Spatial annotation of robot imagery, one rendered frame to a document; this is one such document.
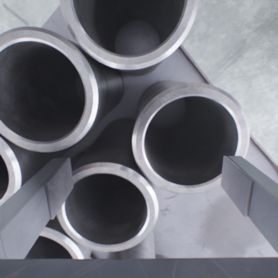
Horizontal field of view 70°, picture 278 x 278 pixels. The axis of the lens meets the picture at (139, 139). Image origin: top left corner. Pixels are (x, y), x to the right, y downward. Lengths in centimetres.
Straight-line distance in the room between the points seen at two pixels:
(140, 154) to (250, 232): 54
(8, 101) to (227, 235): 62
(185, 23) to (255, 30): 63
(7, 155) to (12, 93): 8
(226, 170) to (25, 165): 22
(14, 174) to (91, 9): 21
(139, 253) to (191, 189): 31
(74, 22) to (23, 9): 65
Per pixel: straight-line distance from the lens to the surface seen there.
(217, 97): 22
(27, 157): 28
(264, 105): 86
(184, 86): 21
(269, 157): 59
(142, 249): 54
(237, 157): 17
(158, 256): 69
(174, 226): 63
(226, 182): 17
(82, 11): 25
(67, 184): 16
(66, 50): 22
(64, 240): 30
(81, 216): 31
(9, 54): 26
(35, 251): 41
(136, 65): 20
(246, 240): 72
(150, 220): 26
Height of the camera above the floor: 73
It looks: 74 degrees down
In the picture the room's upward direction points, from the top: 175 degrees counter-clockwise
